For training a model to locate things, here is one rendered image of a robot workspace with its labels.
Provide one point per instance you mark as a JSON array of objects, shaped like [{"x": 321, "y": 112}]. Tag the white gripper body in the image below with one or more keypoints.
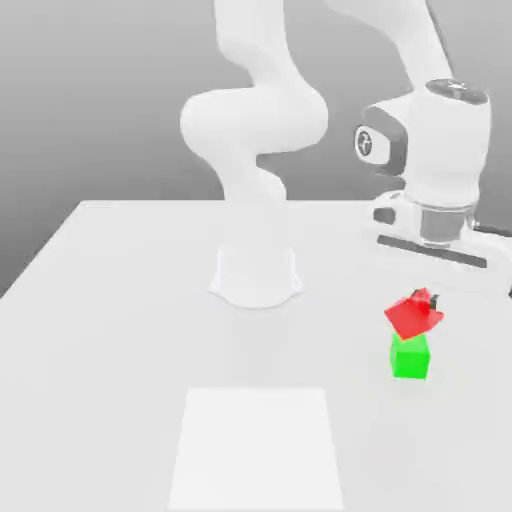
[{"x": 434, "y": 252}]

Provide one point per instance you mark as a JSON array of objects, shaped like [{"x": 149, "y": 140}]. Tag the small red cube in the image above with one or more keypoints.
[{"x": 410, "y": 316}]

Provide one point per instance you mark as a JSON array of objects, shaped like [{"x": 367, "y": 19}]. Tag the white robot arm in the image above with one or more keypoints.
[{"x": 256, "y": 120}]

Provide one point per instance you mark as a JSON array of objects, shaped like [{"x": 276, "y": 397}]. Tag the small green cube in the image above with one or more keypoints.
[{"x": 408, "y": 360}]

